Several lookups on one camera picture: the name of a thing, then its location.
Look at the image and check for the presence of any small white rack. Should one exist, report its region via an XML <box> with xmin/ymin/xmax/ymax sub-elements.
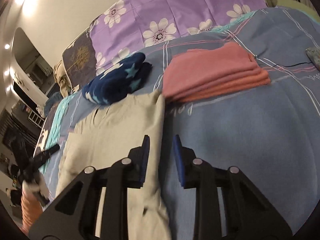
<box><xmin>29</xmin><ymin>111</ymin><xmax>45</xmax><ymax>128</ymax></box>

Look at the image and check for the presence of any teal printed bedsheet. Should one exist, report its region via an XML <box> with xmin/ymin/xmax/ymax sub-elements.
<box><xmin>37</xmin><ymin>96</ymin><xmax>83</xmax><ymax>175</ymax></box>

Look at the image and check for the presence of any beige knit cloth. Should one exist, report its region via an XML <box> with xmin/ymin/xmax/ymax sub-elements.
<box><xmin>53</xmin><ymin>59</ymin><xmax>73</xmax><ymax>97</ymax></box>

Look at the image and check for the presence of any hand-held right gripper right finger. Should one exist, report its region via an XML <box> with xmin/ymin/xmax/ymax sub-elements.
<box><xmin>173</xmin><ymin>134</ymin><xmax>293</xmax><ymax>240</ymax></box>

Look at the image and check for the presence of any black cable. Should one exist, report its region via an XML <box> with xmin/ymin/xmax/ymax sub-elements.
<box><xmin>257</xmin><ymin>55</ymin><xmax>315</xmax><ymax>68</ymax></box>

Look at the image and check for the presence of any navy star print garment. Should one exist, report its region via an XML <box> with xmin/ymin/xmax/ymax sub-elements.
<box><xmin>82</xmin><ymin>52</ymin><xmax>153</xmax><ymax>105</ymax></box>

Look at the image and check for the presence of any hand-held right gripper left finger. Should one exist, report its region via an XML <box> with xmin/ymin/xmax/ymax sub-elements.
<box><xmin>28</xmin><ymin>134</ymin><xmax>151</xmax><ymax>240</ymax></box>

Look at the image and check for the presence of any small patterned cloth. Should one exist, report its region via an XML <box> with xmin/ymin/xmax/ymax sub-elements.
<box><xmin>305</xmin><ymin>47</ymin><xmax>320</xmax><ymax>71</ymax></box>

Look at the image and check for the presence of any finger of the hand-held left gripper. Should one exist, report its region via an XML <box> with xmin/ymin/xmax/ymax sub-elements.
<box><xmin>31</xmin><ymin>144</ymin><xmax>61</xmax><ymax>166</ymax></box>

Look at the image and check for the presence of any folded pink towel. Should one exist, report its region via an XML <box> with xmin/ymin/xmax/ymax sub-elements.
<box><xmin>162</xmin><ymin>42</ymin><xmax>272</xmax><ymax>103</ymax></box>

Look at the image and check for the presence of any purple floral pillow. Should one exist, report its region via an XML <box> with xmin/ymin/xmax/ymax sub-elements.
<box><xmin>89</xmin><ymin>0</ymin><xmax>269</xmax><ymax>75</ymax></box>

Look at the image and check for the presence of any dark tree print pillow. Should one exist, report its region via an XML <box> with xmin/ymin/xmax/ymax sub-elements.
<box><xmin>61</xmin><ymin>21</ymin><xmax>98</xmax><ymax>93</ymax></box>

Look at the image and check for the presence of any blue plaid blanket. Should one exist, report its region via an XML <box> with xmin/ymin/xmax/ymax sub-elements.
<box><xmin>37</xmin><ymin>6</ymin><xmax>320</xmax><ymax>240</ymax></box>

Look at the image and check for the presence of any pale green cloth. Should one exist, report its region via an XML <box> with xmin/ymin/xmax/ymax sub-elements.
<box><xmin>275</xmin><ymin>0</ymin><xmax>320</xmax><ymax>22</ymax></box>

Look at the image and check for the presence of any beige garment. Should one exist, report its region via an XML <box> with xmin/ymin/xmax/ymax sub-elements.
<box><xmin>55</xmin><ymin>90</ymin><xmax>173</xmax><ymax>240</ymax></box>

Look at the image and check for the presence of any person's left forearm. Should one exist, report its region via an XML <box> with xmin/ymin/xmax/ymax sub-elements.
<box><xmin>20</xmin><ymin>186</ymin><xmax>43</xmax><ymax>233</ymax></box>

